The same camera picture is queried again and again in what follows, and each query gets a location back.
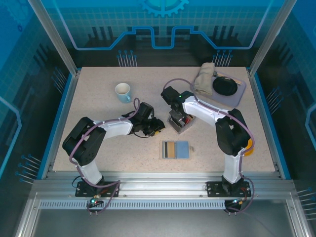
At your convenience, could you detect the slotted cable duct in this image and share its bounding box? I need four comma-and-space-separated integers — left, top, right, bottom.
39, 200, 227, 210

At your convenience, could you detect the light blue mug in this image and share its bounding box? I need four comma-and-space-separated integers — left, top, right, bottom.
115, 82, 132, 104

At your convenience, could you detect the beige folded cloth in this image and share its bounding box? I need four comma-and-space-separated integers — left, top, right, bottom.
193, 62, 215, 96

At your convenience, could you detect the aluminium table rail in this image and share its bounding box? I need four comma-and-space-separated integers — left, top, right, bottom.
33, 171, 296, 198

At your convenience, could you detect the black round plate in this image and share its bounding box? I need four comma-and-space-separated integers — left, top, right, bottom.
212, 76, 238, 96

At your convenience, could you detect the small striped box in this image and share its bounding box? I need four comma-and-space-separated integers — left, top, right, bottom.
166, 111, 198, 135

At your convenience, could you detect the aluminium frame post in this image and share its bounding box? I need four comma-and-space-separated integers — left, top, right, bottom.
248, 0, 297, 76
28, 0, 81, 76

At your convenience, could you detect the wooden utensil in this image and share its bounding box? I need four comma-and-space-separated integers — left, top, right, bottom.
213, 70, 242, 84

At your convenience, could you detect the lavender tray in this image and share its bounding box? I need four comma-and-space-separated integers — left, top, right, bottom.
190, 70, 247, 107

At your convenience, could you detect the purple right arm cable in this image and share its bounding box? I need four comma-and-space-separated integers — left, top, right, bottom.
163, 78, 255, 215

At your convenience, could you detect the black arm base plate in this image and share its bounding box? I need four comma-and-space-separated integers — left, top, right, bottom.
75, 181, 120, 198
206, 181, 251, 198

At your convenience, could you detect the gold card with black stripe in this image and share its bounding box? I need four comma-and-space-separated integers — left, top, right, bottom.
162, 141, 177, 159

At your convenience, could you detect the row of colour swatches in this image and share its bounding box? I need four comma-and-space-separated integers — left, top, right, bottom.
159, 139, 196, 160

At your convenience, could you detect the yellow plastic object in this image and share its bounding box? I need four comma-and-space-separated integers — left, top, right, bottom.
243, 139, 255, 157

